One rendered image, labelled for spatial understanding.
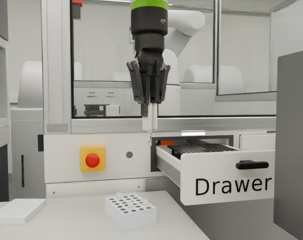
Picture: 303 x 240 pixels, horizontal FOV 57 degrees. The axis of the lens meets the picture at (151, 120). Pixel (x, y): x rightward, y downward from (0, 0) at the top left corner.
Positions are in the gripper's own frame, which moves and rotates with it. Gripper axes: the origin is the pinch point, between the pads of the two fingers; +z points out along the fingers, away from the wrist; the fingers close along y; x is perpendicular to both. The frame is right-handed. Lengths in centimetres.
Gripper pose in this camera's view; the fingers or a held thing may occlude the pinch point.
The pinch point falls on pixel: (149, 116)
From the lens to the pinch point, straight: 70.6
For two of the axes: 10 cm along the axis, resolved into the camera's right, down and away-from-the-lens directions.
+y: -7.5, 0.4, -6.6
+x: 6.6, 0.4, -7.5
